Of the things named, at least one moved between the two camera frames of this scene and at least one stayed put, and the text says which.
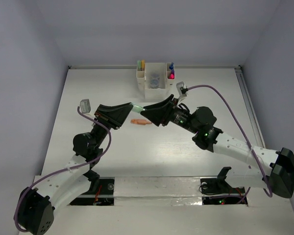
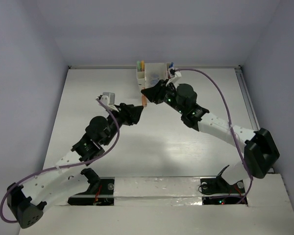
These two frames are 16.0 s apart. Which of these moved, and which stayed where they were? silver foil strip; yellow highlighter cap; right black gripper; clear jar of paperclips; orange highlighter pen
Moved: right black gripper; orange highlighter pen
Stayed: yellow highlighter cap; silver foil strip; clear jar of paperclips
